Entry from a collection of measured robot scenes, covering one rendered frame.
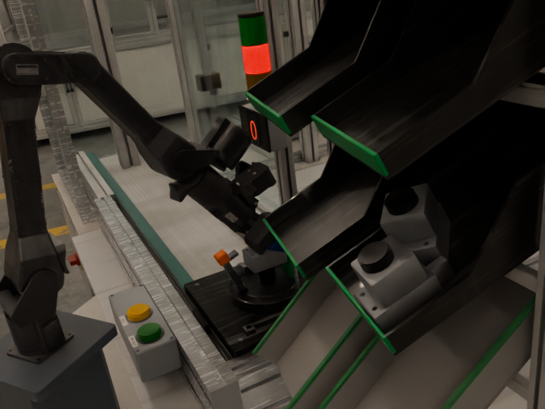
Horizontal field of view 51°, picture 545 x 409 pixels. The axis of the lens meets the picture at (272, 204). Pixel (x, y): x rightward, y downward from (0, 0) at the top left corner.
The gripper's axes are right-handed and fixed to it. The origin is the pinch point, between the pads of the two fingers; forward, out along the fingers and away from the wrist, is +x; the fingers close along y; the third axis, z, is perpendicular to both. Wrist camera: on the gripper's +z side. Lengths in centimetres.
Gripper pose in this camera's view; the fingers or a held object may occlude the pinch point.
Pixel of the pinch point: (264, 233)
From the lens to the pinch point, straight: 96.2
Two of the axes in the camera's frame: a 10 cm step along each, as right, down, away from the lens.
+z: 6.2, -7.8, 0.5
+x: 6.4, 5.5, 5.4
